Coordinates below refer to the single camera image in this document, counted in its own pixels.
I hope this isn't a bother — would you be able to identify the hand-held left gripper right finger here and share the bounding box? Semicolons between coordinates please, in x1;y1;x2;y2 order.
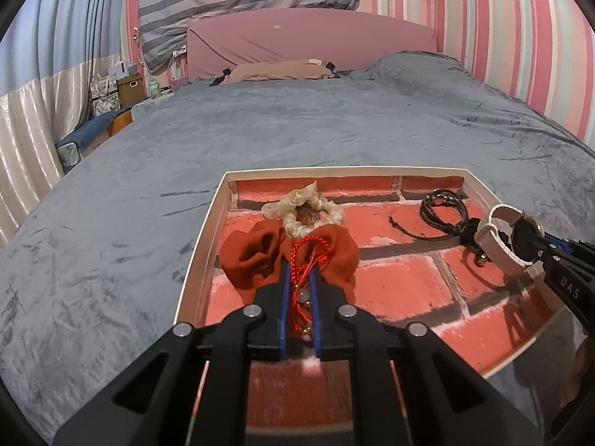
307;267;544;446

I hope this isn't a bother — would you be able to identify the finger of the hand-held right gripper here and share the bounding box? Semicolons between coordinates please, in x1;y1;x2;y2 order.
534;246;595;335
541;235;595;263

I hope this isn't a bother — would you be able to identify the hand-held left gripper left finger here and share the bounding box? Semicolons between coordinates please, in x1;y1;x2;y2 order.
52;260;298;446

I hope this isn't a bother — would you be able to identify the white strap wristwatch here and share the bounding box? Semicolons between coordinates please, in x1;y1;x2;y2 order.
474;204;546;272

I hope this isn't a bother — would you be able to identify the red cord bracelet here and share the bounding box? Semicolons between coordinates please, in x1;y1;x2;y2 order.
290;236;328;335

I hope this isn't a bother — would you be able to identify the orange fabric scrunchie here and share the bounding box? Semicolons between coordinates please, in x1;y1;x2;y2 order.
219;220;361;293

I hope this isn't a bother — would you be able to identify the cream fabric scrunchie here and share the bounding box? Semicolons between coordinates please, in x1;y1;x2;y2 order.
261;180;345;240

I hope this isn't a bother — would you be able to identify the brick-pattern jewelry tray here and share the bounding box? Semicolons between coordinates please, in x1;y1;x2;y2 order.
173;166;575;433

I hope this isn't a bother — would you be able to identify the black leather cord bracelet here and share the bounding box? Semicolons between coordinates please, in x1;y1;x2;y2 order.
389;189;489;268

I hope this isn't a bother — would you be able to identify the tan pillow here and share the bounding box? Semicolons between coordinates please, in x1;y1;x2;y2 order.
209;59;340;87

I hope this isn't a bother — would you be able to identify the brown chair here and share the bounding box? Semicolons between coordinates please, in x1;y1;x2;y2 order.
108;109;133;138

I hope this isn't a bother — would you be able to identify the small patterned box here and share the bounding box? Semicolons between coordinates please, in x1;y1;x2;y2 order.
56;143;82;175

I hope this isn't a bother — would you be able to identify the blue cloth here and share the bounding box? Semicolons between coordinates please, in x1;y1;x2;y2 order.
56;109;133;149

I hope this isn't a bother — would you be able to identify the brown cardboard box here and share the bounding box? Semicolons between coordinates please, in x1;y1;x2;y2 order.
116;74;142;107

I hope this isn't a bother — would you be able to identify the patterned storage box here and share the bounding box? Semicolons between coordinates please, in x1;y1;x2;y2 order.
90;77;119;117

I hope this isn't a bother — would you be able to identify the pink pillow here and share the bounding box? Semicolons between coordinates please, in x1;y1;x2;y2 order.
186;8;438;82

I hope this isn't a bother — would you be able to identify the white shiny curtain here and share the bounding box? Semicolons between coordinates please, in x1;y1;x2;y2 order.
0;53;126;242

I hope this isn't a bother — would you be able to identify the blue curtain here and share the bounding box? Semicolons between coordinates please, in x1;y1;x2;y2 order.
0;0;138;98

